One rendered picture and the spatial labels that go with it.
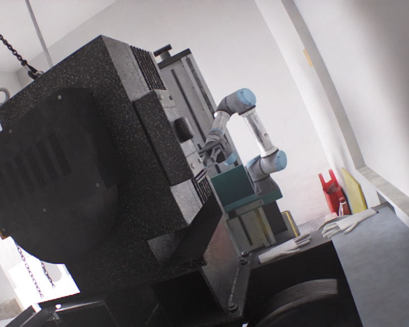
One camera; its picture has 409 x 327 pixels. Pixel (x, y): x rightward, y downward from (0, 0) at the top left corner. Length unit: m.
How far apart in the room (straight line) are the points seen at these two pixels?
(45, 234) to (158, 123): 0.47
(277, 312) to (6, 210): 0.92
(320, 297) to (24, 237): 0.94
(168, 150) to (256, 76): 2.37
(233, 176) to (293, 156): 1.16
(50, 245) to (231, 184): 1.46
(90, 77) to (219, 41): 2.40
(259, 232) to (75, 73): 1.77
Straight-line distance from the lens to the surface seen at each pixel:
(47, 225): 1.04
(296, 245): 1.36
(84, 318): 1.40
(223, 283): 1.18
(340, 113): 1.81
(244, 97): 1.91
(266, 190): 2.09
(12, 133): 1.04
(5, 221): 1.14
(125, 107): 0.96
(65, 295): 1.31
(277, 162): 1.99
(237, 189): 2.25
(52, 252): 1.07
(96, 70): 1.01
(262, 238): 2.39
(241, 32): 3.30
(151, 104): 0.94
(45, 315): 2.01
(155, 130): 0.94
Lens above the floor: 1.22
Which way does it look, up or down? 4 degrees down
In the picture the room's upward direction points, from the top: 25 degrees counter-clockwise
